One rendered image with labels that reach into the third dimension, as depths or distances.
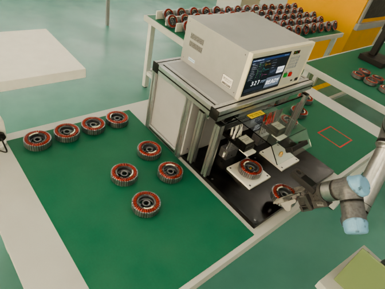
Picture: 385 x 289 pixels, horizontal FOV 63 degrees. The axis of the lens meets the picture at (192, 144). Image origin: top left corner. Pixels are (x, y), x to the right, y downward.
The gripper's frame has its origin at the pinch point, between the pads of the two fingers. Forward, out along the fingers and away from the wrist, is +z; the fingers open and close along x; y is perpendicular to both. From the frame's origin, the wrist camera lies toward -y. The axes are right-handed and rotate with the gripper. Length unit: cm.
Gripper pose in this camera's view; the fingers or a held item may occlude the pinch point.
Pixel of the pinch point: (282, 195)
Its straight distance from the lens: 140.8
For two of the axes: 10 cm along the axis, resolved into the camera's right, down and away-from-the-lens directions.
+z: -5.2, 2.8, 8.0
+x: 7.5, -2.9, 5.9
